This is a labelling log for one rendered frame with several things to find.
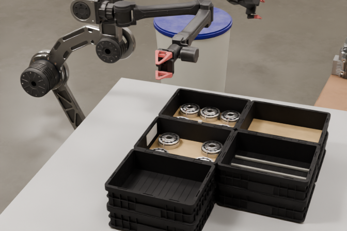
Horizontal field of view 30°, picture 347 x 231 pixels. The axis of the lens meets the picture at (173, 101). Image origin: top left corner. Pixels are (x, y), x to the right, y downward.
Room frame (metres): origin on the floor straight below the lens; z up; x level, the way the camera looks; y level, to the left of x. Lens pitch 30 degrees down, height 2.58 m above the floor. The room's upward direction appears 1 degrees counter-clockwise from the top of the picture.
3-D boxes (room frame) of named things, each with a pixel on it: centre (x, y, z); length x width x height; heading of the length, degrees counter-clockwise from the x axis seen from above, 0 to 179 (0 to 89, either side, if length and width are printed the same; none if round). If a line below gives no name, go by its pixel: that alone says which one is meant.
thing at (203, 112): (2.86, -0.19, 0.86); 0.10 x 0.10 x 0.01
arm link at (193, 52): (2.35, -0.05, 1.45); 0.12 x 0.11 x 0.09; 160
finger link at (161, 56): (2.21, 0.04, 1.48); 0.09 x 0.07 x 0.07; 160
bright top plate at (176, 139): (2.62, 0.03, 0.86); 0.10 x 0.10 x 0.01
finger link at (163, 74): (2.21, 0.04, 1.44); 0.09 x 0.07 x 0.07; 160
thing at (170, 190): (2.23, 0.06, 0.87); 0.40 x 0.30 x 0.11; 68
